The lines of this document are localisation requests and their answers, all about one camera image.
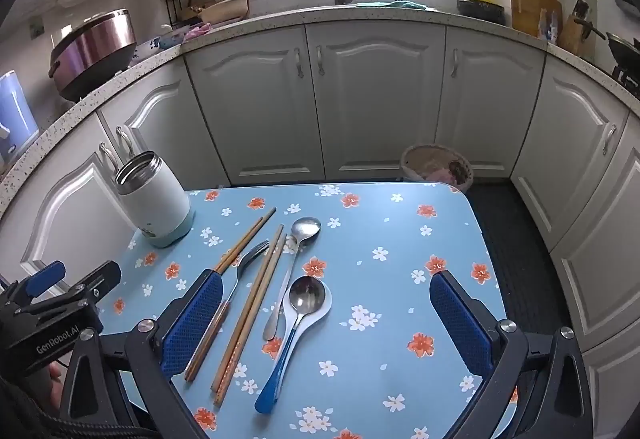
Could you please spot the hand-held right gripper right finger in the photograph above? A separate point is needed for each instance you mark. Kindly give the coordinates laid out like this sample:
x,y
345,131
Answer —
x,y
460,326

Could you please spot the long metal spoon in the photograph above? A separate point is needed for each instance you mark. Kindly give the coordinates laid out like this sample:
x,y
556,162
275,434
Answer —
x,y
306,230

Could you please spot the black wok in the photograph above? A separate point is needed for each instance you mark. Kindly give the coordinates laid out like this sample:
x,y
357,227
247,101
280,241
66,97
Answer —
x,y
625,49

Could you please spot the pink cloth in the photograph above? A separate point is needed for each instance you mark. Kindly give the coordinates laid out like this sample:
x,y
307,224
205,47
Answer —
x,y
197,32

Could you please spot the glass jar utensil holder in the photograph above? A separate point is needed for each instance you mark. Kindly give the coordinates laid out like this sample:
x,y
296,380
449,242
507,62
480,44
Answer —
x,y
155,204

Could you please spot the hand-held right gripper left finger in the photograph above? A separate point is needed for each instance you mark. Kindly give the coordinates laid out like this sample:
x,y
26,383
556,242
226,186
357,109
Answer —
x,y
192,319

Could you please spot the light blue kettle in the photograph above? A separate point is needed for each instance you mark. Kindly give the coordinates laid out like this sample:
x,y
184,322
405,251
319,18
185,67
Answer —
x,y
15,109

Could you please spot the wooden knife block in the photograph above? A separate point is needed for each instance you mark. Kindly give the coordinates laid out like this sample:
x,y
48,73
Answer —
x,y
575,39

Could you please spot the wooden cutting board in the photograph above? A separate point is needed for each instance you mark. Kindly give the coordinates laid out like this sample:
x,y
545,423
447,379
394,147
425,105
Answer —
x,y
530,9

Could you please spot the dark floor mat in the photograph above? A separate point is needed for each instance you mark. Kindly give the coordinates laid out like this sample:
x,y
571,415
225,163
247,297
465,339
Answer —
x,y
515,249

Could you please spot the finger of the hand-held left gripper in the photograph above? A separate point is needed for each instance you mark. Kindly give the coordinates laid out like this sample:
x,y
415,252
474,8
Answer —
x,y
97,278
47,279

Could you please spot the teal cloth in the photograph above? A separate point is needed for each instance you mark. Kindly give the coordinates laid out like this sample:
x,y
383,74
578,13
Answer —
x,y
395,5

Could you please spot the black pot with yellow lid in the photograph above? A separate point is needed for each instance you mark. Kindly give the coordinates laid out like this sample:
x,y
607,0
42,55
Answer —
x,y
480,9

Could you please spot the row of white cabinet doors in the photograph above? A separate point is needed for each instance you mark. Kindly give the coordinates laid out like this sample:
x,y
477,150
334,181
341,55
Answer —
x,y
380,99

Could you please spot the blue floral tablecloth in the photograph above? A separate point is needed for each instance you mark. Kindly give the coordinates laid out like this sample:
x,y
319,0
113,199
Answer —
x,y
390,269

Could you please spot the speckled kitchen countertop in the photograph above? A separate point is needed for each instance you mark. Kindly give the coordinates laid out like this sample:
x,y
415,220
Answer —
x,y
300,16

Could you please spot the cream pan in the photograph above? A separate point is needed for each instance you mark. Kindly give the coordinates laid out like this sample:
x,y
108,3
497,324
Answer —
x,y
225,9

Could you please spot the short metal spoon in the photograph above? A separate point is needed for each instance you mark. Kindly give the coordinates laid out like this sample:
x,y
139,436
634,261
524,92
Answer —
x,y
305,295

